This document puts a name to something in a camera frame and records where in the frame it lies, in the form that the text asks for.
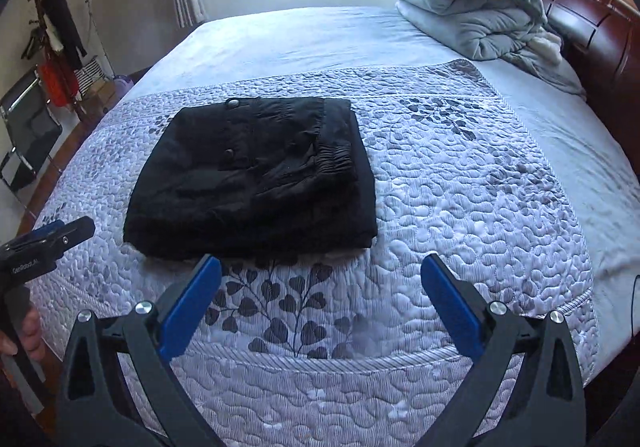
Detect black pants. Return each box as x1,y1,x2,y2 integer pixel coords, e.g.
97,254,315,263
124,97,378,261

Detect left hand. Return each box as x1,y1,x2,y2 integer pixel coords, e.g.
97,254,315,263
0,304,46,363

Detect black metal chair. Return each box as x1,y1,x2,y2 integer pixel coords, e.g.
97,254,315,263
1,66,63,212

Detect cardboard box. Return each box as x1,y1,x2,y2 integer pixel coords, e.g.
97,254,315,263
81,78,119,116

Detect coat rack with clothes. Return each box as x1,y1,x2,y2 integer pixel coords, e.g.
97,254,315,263
23,0,87,122

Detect light blue bed sheet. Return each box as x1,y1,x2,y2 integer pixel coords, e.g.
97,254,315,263
122,7,639,371

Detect white cloth by comforter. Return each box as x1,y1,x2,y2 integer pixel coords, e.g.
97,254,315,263
527,29,563,66

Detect dark wooden headboard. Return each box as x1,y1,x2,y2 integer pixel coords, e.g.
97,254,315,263
543,0,640,172

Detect grey folded comforter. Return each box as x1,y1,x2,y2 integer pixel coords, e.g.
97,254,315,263
396,0,586,98

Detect black cable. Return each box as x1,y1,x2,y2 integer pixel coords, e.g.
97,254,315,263
628,273,640,343

